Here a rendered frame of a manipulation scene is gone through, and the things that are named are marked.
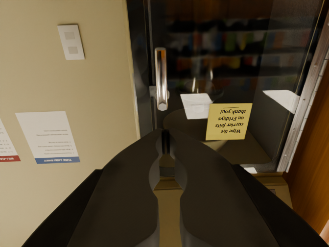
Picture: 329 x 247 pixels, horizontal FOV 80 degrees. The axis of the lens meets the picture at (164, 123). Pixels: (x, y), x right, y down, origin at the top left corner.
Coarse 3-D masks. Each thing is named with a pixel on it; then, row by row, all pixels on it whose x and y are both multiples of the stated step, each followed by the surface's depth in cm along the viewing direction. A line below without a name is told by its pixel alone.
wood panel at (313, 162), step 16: (320, 96) 40; (320, 112) 40; (304, 128) 45; (320, 128) 40; (304, 144) 45; (320, 144) 40; (304, 160) 45; (320, 160) 40; (288, 176) 51; (304, 176) 45; (320, 176) 40; (304, 192) 45; (320, 192) 41; (304, 208) 45; (320, 208) 41; (320, 224) 41
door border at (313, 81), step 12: (324, 24) 29; (324, 36) 30; (324, 48) 31; (312, 60) 32; (312, 72) 33; (312, 84) 34; (300, 108) 36; (300, 120) 37; (300, 132) 38; (288, 144) 39; (288, 156) 41
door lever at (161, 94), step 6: (156, 48) 26; (162, 48) 26; (156, 54) 26; (162, 54) 26; (156, 60) 26; (162, 60) 26; (156, 66) 27; (162, 66) 26; (156, 72) 27; (162, 72) 27; (156, 78) 27; (162, 78) 27; (156, 84) 28; (162, 84) 28; (156, 90) 29; (162, 90) 28; (156, 96) 33; (162, 96) 29; (168, 96) 34; (162, 102) 29; (162, 108) 29
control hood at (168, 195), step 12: (264, 180) 44; (276, 180) 44; (156, 192) 42; (168, 192) 42; (180, 192) 42; (276, 192) 42; (288, 192) 42; (168, 204) 42; (288, 204) 42; (168, 216) 41; (168, 228) 41; (168, 240) 40; (180, 240) 40
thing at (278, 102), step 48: (144, 0) 27; (192, 0) 27; (240, 0) 27; (288, 0) 28; (144, 48) 30; (192, 48) 30; (240, 48) 30; (288, 48) 31; (144, 96) 34; (192, 96) 34; (240, 96) 34; (288, 96) 35; (240, 144) 39
